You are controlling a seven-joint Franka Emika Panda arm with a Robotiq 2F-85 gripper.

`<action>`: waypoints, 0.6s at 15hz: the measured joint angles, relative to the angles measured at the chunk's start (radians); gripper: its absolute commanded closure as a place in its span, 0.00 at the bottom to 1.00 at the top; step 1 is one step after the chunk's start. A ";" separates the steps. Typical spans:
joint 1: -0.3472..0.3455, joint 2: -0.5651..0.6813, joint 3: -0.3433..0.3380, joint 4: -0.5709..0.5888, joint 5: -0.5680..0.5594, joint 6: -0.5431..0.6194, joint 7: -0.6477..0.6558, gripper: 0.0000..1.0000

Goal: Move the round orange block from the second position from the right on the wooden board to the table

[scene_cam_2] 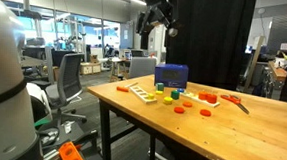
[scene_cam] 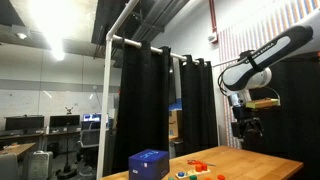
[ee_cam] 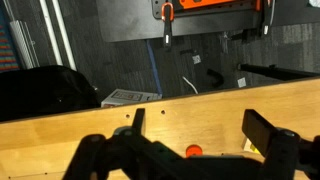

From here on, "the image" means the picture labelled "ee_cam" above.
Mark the round orange block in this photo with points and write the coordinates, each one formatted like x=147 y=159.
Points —
x=193 y=150

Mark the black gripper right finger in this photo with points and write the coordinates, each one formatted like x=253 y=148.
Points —
x=258 y=130

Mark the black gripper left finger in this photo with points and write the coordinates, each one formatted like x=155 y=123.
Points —
x=139 y=121

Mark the black backpack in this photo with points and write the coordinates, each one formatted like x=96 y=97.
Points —
x=44 y=91

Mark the white cardboard box on floor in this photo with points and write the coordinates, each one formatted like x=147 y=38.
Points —
x=123 y=97

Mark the orange black clamp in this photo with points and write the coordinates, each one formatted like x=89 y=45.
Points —
x=167 y=14

